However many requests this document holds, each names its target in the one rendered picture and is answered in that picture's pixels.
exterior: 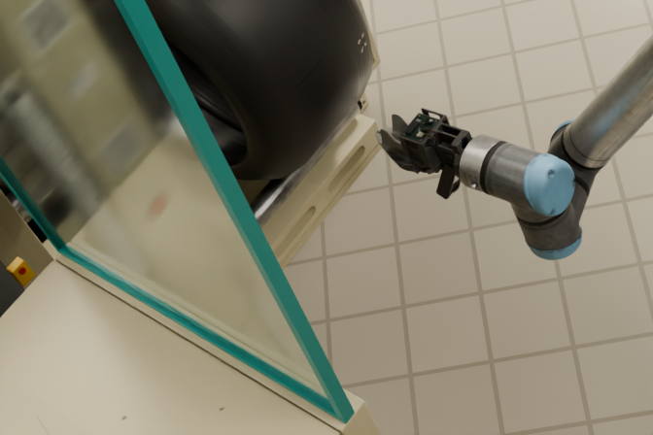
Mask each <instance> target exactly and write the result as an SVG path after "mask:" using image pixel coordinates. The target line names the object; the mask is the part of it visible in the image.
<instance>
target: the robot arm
mask: <svg viewBox="0 0 653 435"><path fill-rule="evenodd" d="M421 110H422V112H423V113H422V114H420V113H418V114H417V115H416V116H415V117H414V119H413V120H412V121H411V122H410V123H409V124H408V123H407V122H406V121H405V120H404V118H403V117H402V116H400V115H398V114H393V115H392V123H393V127H387V128H381V129H379V130H377V132H376V133H375V135H376V138H377V140H378V142H379V144H380V146H381V147H382V148H383V149H384V151H385V152H386V153H387V154H388V155H389V156H390V158H391V159H392V160H393V161H394V162H395V163H396V164H397V165H398V166H399V167H400V168H401V169H403V170H406V171H411V172H415V173H416V174H419V173H420V172H422V173H428V175H430V174H432V173H438V172H439V171H440V170H442V172H441V176H440V179H439V183H438V186H437V189H436V193H437V194H438V195H440V196H441V197H443V198H444V199H448V198H449V197H450V195H451V194H452V193H454V192H456V191H457V190H458V189H459V187H460V185H461V182H462V183H463V184H464V185H465V186H467V187H470V188H472V189H475V190H478V191H481V192H484V193H486V194H488V195H491V196H494V197H496V198H499V199H501V200H504V201H507V202H509V203H510V204H511V207H512V209H513V212H514V214H515V216H516V218H517V220H518V222H519V224H520V227H521V229H522V231H523V234H524V236H525V241H526V244H527V245H528V246H529V247H530V249H531V251H532V252H533V253H534V254H535V255H536V256H538V257H540V258H543V259H547V260H558V259H562V258H565V257H568V256H570V255H571V254H573V253H574V252H575V251H576V250H577V249H578V248H579V246H580V244H581V242H582V233H583V232H582V228H581V226H580V225H579V221H580V219H581V216H582V213H583V211H584V208H585V205H586V202H587V199H588V196H589V193H590V191H591V188H592V185H593V182H594V180H595V177H596V175H597V173H598V172H599V171H600V170H601V169H602V168H603V167H604V166H605V165H606V164H607V163H608V162H609V161H610V159H611V158H612V156H613V155H614V154H615V153H616V152H617V151H619V150H620V149H621V148H622V147H623V146H624V145H625V144H626V143H627V142H628V141H629V140H630V139H631V138H632V137H633V136H634V135H635V134H636V133H637V131H638V130H639V129H640V128H641V127H642V126H643V125H644V124H645V123H646V122H647V121H648V120H649V119H651V118H652V117H653V33H652V34H651V35H650V37H649V38H648V39H647V40H646V41H645V42H644V43H643V44H642V46H641V47H640V48H639V49H638V50H637V51H636V52H635V53H634V55H633V56H632V57H631V58H630V59H629V60H628V61H627V62H626V64H625V65H624V66H623V67H622V68H621V69H620V70H619V71H618V73H617V74H616V75H615V76H614V77H613V78H612V79H611V80H610V81H609V83H608V84H607V85H606V86H605V87H604V88H603V89H602V90H601V92H600V93H599V94H598V95H597V96H596V97H595V98H594V99H593V101H592V102H591V103H590V104H589V105H588V106H587V107H586V108H585V110H584V111H583V112H582V113H581V114H580V115H579V116H578V117H577V118H576V119H570V120H567V121H565V122H563V123H562V124H560V125H559V126H558V128H557V129H556V131H555V132H554V134H553V135H552V137H551V140H550V146H549V149H548V151H547V153H541V152H538V151H533V150H530V149H526V148H523V147H520V146H517V145H514V144H510V143H507V142H505V141H503V140H500V139H497V138H494V137H490V136H487V135H484V134H481V135H478V136H476V137H474V138H473V137H471V135H470V132H469V131H467V130H463V129H460V128H458V127H455V126H452V125H450V123H449V120H448V118H447V116H446V115H443V114H441V113H437V112H434V111H431V110H428V109H424V108H422V109H421ZM429 113H431V114H435V115H438V116H439V117H440V119H438V118H435V117H430V114H429Z"/></svg>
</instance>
